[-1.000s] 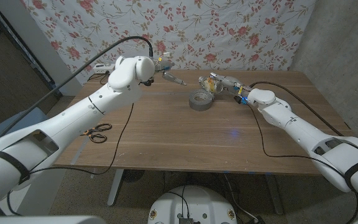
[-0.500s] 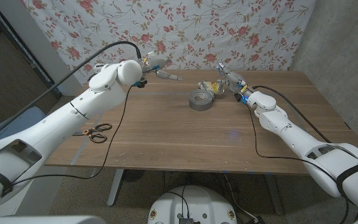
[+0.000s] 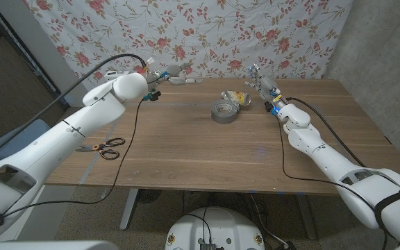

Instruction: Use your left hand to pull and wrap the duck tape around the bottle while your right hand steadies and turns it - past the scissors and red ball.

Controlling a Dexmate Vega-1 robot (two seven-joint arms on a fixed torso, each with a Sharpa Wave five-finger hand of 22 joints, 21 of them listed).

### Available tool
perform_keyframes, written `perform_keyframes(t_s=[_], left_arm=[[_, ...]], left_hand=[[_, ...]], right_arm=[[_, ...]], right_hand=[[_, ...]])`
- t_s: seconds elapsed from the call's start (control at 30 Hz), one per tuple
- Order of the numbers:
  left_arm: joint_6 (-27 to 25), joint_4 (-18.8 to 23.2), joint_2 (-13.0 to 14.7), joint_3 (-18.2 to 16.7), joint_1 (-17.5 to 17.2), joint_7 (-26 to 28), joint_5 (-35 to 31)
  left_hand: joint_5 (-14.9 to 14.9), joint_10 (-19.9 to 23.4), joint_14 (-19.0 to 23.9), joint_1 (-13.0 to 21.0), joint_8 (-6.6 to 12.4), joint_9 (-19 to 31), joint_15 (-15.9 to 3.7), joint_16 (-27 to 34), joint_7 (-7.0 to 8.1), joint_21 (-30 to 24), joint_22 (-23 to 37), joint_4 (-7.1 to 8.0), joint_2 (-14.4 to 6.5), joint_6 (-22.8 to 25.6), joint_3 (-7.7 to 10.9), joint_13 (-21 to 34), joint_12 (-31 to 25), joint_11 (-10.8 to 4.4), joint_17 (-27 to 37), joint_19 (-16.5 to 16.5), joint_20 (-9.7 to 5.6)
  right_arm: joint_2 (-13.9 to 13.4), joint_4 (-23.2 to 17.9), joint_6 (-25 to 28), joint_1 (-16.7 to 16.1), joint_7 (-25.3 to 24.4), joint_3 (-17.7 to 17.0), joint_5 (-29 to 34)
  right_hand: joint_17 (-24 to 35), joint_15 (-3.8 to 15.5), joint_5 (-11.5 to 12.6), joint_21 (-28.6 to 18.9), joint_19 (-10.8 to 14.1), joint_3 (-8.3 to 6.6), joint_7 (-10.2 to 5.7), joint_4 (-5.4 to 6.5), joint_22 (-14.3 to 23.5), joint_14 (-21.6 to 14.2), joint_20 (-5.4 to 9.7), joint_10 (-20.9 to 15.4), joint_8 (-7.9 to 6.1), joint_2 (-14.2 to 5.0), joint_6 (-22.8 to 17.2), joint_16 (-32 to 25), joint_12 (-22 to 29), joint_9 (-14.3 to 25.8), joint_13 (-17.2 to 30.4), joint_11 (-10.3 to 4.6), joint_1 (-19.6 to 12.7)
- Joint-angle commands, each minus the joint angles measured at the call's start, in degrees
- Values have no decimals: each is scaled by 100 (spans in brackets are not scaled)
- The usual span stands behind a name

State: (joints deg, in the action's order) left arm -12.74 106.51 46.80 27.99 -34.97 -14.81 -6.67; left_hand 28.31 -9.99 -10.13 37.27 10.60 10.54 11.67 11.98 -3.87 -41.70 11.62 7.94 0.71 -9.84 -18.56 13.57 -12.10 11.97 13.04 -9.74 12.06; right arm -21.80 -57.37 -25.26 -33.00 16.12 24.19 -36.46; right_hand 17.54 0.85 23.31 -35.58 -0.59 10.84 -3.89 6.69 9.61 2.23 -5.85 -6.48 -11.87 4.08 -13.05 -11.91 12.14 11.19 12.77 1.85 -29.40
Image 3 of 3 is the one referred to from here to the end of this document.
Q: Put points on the white power strip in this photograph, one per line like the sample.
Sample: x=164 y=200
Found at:
x=115 y=73

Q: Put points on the grey duct tape roll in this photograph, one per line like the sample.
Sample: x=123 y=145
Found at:
x=225 y=111

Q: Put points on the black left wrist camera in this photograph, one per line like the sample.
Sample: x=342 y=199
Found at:
x=154 y=95

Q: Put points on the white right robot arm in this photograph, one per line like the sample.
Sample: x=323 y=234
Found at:
x=342 y=166

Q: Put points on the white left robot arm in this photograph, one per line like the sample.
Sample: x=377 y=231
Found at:
x=57 y=146

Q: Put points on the floral backdrop cloth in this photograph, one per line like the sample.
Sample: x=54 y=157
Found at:
x=203 y=34

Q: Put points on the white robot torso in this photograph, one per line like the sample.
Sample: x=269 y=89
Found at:
x=217 y=229

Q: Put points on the white table leg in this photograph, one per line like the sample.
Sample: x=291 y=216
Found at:
x=129 y=208

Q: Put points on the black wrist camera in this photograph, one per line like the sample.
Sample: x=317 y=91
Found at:
x=154 y=95
x=269 y=107

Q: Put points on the grey table leg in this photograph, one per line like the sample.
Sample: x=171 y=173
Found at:
x=307 y=218

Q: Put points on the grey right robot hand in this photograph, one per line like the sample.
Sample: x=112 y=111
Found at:
x=266 y=87

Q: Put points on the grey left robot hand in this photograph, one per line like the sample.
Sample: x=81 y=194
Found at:
x=174 y=74

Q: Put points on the clear plastic bottle yellow label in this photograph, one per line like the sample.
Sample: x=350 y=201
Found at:
x=236 y=97

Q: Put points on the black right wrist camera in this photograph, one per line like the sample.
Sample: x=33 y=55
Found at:
x=269 y=107

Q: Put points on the black round disc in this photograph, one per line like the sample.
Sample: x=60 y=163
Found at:
x=149 y=195

